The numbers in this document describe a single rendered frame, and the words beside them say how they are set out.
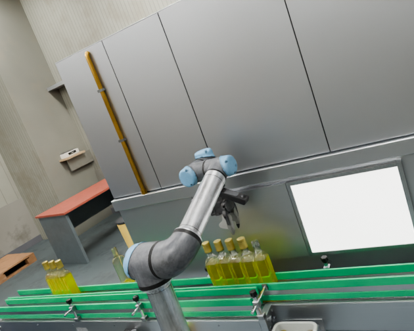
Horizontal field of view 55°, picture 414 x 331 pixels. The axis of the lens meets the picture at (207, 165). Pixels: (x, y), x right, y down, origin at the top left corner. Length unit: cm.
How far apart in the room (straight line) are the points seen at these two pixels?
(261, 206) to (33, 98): 608
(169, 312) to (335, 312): 67
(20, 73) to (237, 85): 609
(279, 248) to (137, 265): 74
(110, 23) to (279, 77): 506
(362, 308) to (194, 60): 114
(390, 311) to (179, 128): 109
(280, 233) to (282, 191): 20
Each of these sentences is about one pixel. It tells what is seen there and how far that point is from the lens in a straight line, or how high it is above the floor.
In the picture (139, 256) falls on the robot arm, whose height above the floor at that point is 139.
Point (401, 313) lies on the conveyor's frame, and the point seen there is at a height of 83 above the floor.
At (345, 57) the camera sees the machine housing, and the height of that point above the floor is 172.
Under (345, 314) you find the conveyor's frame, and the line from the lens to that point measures 169.
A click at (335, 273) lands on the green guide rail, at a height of 95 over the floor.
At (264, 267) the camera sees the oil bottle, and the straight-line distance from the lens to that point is 169.
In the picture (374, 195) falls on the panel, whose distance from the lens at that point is 162.
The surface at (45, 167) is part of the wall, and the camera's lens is 725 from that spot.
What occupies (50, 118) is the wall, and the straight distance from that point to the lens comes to 748.
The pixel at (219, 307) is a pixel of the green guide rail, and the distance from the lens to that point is 176.
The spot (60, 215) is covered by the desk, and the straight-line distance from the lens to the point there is 578.
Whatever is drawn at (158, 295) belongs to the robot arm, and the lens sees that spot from 132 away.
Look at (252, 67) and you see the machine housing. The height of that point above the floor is 179.
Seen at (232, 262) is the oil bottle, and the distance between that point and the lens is 174.
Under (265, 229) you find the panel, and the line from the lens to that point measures 178.
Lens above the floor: 183
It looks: 12 degrees down
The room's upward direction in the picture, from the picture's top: 21 degrees counter-clockwise
